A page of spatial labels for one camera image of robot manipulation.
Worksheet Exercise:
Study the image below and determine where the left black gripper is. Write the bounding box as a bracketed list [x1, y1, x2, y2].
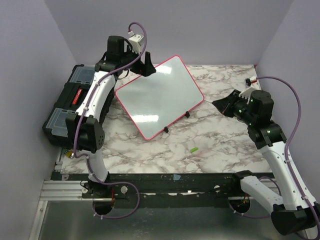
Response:
[119, 45, 156, 77]

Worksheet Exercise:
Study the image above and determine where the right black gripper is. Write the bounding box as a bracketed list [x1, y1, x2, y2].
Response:
[213, 89, 256, 125]

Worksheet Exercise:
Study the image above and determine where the pink framed whiteboard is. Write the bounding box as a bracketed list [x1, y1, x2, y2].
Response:
[115, 55, 205, 140]

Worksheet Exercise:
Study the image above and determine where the green marker cap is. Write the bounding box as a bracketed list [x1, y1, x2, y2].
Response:
[189, 147, 199, 153]

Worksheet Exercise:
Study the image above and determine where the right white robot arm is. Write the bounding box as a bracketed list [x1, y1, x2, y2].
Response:
[212, 90, 320, 236]

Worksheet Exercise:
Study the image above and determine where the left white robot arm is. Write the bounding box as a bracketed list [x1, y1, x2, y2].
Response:
[65, 31, 156, 198]

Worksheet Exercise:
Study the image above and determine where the black toolbox with clear lids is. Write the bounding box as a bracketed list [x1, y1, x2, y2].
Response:
[41, 64, 116, 147]

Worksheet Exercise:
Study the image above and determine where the blue tape piece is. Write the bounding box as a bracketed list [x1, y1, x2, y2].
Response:
[173, 174, 182, 181]

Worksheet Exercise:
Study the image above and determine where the small yellow metal part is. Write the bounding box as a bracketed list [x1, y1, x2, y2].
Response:
[63, 149, 74, 159]

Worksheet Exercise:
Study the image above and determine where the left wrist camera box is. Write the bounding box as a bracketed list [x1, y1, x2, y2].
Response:
[128, 31, 145, 54]

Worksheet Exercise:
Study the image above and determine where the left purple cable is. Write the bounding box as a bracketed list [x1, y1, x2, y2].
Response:
[72, 21, 148, 221]

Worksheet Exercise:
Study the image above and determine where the purple cable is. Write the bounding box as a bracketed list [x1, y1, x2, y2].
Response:
[72, 21, 148, 221]
[228, 76, 320, 240]

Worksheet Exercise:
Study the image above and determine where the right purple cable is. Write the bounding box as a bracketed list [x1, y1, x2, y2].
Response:
[228, 76, 320, 240]

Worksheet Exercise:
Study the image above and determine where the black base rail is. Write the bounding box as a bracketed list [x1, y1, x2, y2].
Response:
[50, 172, 250, 213]

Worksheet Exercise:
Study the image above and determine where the aluminium extrusion rail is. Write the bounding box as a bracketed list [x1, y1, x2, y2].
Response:
[39, 180, 83, 201]

